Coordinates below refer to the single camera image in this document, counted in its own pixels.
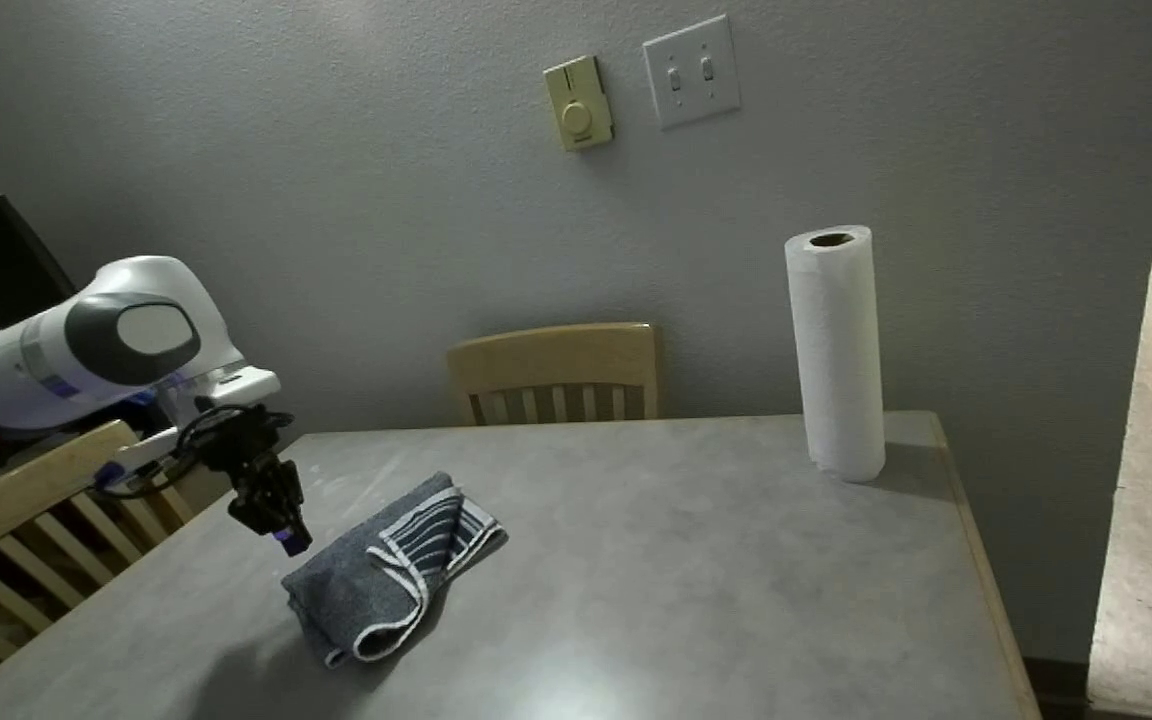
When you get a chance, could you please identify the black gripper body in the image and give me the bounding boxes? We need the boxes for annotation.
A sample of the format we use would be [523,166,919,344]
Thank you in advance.
[182,404,299,494]

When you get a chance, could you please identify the gray striped towel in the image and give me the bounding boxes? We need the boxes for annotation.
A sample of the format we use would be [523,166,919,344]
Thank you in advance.
[277,469,513,674]

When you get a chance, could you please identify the white paper towel roll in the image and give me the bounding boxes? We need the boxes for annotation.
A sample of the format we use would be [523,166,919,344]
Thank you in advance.
[779,219,892,485]

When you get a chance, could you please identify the wooden chair with long slats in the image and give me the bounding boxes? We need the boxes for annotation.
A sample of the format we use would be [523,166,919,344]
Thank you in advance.
[0,416,241,674]

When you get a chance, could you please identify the wooden chair with curved backrest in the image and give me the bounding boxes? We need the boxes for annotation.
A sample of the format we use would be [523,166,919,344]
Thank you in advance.
[446,316,665,430]

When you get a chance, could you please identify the beige round dial thermostat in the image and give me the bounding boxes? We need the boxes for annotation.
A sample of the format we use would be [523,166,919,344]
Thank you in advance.
[541,51,616,155]

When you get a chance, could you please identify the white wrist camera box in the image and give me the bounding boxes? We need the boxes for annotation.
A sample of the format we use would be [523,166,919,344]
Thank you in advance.
[187,368,285,411]

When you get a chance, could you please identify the white double light switch plate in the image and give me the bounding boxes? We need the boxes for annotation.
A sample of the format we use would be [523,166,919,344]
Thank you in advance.
[641,11,745,134]

